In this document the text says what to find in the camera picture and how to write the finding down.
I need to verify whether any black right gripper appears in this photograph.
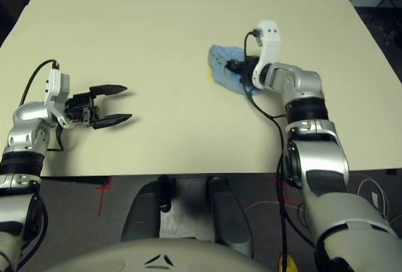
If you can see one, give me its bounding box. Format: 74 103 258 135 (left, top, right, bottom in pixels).
224 55 259 86

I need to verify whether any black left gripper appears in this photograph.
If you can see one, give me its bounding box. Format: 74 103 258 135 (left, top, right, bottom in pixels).
64 84 133 130

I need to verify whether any blue terry rag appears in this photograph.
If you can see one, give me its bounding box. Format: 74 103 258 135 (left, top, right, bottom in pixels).
207 44 262 97

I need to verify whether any dark grey left robot leg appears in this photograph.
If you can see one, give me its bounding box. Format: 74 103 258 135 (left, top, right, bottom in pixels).
121 180 163 243

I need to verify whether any dark grey robot leg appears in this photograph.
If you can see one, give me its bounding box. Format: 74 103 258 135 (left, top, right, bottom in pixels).
121 180 163 243
208 177 254 250

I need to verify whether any black foam floor mat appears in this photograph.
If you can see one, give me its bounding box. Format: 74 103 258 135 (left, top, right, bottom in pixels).
0 0 17 23

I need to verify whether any dark grey right robot leg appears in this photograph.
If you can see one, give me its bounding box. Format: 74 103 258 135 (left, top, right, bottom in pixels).
208 177 254 250

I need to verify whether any grey robot torso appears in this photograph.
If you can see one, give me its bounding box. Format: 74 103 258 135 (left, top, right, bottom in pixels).
40 237 263 272

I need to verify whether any yellow floor object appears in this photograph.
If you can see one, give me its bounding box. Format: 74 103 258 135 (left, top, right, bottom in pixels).
277 248 298 272

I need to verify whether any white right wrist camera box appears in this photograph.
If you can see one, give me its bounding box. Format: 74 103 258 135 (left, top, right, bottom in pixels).
252 19 282 90

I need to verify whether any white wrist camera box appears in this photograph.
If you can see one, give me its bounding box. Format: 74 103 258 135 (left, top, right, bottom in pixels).
43 67 77 128
252 19 282 90

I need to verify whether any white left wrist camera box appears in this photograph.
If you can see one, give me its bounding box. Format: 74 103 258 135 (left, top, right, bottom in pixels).
43 67 77 128

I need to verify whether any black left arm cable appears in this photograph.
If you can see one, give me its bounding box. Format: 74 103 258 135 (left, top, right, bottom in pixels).
17 59 66 269

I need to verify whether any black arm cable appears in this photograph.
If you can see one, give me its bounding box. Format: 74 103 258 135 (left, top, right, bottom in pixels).
17 59 66 269
243 30 292 272

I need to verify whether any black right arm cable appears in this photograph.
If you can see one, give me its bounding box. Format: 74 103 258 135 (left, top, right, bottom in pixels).
243 30 292 272

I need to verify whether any white floor cable coil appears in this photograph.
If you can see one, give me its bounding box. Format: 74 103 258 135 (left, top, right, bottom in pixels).
357 173 402 224

